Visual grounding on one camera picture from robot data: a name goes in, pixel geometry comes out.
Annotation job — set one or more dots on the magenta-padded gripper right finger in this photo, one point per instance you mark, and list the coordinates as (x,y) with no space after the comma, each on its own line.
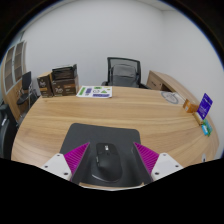
(147,159)

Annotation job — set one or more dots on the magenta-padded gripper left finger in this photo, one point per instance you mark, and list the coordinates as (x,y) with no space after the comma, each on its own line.
(76,159)

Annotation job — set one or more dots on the black computer mouse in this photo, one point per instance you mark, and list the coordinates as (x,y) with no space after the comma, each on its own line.
(106,163)

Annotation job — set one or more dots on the dark grey mouse pad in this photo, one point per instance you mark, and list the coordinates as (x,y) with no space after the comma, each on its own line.
(103,133)

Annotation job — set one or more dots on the small blue box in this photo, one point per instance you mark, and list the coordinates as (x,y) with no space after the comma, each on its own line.
(205,130)

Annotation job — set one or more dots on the orange-brown box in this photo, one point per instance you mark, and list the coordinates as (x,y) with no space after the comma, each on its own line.
(189,106)

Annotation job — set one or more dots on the green and purple printed sheet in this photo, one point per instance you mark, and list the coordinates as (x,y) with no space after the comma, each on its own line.
(94,92)

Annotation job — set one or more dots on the large brown cardboard box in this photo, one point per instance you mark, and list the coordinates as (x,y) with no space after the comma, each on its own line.
(65,87)

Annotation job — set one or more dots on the dark office chair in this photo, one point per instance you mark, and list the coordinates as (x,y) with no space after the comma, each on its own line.
(6,130)

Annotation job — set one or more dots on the purple card package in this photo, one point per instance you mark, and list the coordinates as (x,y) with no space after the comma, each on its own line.
(204,106)

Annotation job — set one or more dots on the wooden side cabinet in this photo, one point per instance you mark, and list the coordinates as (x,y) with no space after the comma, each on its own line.
(170,83)

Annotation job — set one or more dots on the small brown cardboard box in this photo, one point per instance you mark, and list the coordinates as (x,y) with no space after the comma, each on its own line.
(44,85)

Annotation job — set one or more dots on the black visitor chair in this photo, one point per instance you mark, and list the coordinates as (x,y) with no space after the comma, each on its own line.
(26,90)

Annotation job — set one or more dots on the black cardboard box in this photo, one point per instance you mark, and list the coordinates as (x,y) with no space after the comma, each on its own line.
(64,72)

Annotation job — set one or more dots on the black mesh office chair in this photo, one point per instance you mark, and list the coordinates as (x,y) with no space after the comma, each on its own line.
(124,73)

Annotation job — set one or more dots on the wooden shelf unit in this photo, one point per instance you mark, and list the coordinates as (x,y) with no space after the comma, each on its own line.
(13,73)

